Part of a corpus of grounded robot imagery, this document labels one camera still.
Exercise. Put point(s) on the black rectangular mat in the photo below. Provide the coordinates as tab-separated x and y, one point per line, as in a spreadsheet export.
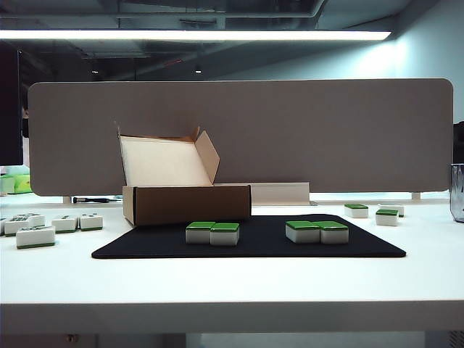
253	244

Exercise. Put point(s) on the white green snack package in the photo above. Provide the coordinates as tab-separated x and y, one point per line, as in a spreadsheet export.
5	185

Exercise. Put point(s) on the round metal bolt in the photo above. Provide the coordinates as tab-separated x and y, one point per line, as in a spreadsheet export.
71	338

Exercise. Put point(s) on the small pendant lamp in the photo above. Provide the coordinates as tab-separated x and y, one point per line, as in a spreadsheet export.
198	71

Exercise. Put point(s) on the white divider foot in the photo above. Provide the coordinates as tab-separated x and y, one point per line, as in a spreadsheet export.
66	199
416	196

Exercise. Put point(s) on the black object beside divider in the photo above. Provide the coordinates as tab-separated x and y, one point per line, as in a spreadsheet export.
459	139

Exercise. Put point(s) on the open brown cardboard box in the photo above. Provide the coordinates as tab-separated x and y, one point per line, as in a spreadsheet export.
188	206

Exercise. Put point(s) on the black screwdriver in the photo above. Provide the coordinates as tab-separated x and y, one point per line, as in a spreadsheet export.
90	199

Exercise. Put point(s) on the grey desk divider panel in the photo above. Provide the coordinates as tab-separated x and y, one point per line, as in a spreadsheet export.
326	137

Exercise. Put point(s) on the person in dark clothes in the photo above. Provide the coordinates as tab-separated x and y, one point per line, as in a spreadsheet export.
25	119

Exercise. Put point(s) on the white green mahjong tile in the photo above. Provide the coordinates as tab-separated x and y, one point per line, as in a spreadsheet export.
1	225
224	235
197	235
65	223
35	236
398	208
387	217
301	232
34	218
14	226
334	233
90	220
356	211

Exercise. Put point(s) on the black monitor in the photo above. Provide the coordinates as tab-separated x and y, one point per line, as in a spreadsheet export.
9	105

